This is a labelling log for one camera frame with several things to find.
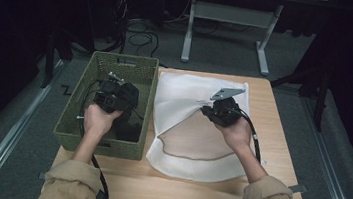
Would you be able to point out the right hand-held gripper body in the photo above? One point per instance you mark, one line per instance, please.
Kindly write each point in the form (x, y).
(226, 113)

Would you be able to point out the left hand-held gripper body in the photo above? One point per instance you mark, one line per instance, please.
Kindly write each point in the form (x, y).
(108, 95)

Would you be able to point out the green woven basket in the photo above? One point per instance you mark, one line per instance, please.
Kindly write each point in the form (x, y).
(75, 114)

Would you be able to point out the dark computer tower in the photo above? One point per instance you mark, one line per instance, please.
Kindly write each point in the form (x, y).
(106, 7)

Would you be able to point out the black metal stand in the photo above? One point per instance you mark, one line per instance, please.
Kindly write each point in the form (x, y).
(322, 96)
(49, 61)

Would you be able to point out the metal floor rail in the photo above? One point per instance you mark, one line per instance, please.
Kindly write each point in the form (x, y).
(8, 140)
(330, 170)

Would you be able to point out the person's left hand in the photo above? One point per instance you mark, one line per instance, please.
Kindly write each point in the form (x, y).
(98, 120)

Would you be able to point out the white mesh laundry bag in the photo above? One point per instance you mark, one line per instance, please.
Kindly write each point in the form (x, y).
(179, 89)

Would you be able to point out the white metal desk frame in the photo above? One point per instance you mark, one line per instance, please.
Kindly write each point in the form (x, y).
(231, 15)

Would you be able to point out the black cloth garment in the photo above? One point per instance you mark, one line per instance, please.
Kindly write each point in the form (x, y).
(131, 96)

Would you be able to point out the person's right hand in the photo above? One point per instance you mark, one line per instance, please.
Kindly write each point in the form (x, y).
(237, 135)

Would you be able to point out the grey tape strip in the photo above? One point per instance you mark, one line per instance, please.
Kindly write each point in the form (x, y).
(300, 188)
(41, 175)

